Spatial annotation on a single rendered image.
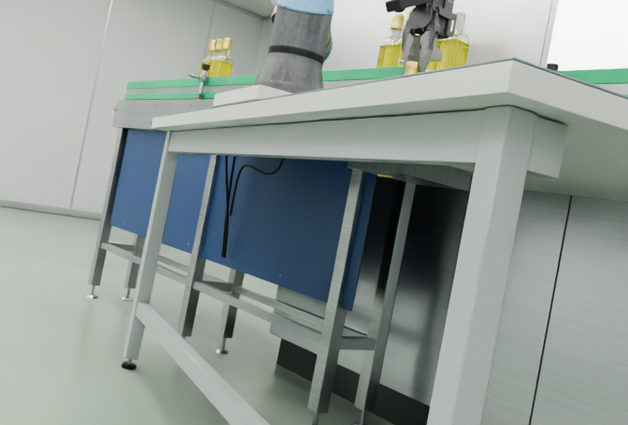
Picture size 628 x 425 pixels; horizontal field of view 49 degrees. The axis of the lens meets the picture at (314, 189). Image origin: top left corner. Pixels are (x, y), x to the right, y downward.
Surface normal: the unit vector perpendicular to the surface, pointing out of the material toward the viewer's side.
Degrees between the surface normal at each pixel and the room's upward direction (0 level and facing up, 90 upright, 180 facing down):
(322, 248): 90
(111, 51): 90
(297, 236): 90
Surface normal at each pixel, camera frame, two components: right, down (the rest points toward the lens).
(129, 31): 0.62, 0.10
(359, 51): -0.76, -0.16
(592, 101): 0.43, 0.06
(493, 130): -0.88, -0.18
